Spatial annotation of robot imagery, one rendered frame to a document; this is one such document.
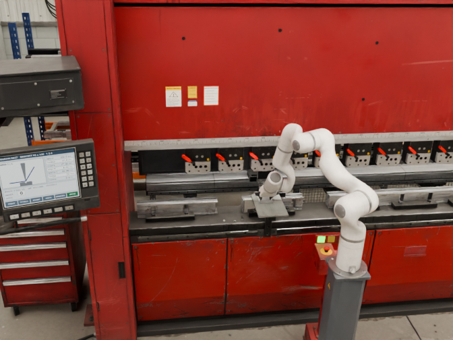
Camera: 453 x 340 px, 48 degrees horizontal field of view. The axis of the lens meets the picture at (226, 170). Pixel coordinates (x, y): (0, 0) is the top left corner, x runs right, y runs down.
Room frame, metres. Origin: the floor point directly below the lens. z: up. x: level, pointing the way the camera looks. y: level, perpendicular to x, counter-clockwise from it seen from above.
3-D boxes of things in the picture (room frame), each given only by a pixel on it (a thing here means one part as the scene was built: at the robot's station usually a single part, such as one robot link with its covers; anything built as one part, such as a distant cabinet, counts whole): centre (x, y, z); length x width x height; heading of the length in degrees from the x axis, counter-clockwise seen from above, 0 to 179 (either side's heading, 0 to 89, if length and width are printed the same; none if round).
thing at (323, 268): (2.52, -0.66, 0.75); 0.20 x 0.16 x 0.18; 94
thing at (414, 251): (2.81, -1.28, 0.59); 0.15 x 0.02 x 0.07; 98
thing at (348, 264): (2.07, -0.62, 1.09); 0.19 x 0.19 x 0.18
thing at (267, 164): (2.81, -0.22, 1.26); 0.15 x 0.09 x 0.17; 98
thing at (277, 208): (2.67, -0.27, 1.00); 0.26 x 0.18 x 0.01; 8
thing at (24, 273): (2.95, 1.29, 0.50); 0.50 x 0.50 x 1.00; 8
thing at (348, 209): (2.05, -0.60, 1.30); 0.19 x 0.12 x 0.24; 126
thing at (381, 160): (2.93, -1.01, 1.26); 0.15 x 0.09 x 0.17; 98
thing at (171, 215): (2.67, 0.34, 0.89); 0.30 x 0.05 x 0.03; 98
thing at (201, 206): (2.74, 0.30, 0.92); 0.50 x 0.06 x 0.10; 98
